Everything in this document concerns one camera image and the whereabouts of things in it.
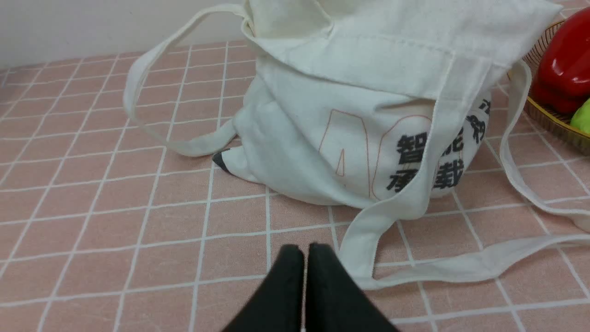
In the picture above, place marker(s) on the gold wire basket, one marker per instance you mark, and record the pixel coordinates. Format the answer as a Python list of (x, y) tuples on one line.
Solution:
[(547, 118)]

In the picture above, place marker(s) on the red bell pepper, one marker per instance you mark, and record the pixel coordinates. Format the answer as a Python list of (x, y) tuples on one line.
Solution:
[(563, 76)]

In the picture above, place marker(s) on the green cucumber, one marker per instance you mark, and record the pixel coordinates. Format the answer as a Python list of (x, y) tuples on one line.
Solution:
[(581, 118)]

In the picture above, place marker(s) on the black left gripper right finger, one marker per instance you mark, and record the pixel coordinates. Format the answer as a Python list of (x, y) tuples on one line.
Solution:
[(334, 303)]

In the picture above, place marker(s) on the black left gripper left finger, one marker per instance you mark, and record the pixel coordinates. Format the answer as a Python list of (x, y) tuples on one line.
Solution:
[(276, 305)]

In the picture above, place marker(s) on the white printed cloth tote bag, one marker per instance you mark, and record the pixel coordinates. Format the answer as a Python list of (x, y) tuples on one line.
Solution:
[(378, 105)]

